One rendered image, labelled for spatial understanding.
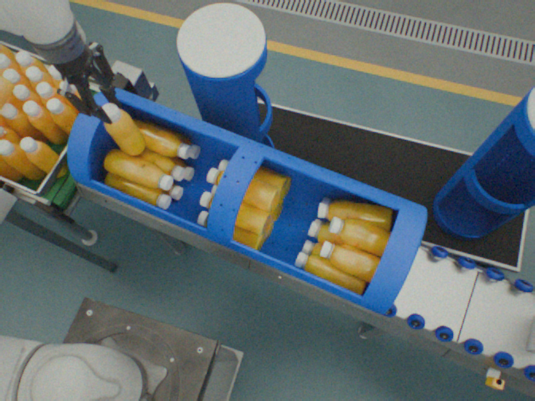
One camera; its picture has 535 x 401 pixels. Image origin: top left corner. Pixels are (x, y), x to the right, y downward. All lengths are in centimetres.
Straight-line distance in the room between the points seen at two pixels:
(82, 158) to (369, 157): 146
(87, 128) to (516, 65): 238
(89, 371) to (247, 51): 100
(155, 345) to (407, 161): 157
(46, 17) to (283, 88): 192
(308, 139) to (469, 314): 127
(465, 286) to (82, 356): 97
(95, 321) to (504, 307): 107
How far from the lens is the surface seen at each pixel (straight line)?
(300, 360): 220
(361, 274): 111
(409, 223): 105
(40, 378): 96
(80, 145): 122
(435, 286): 135
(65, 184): 157
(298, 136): 231
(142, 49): 293
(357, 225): 109
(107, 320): 123
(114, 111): 112
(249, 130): 173
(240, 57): 147
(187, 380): 115
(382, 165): 229
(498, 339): 138
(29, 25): 85
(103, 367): 96
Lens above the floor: 220
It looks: 71 degrees down
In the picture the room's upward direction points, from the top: 8 degrees counter-clockwise
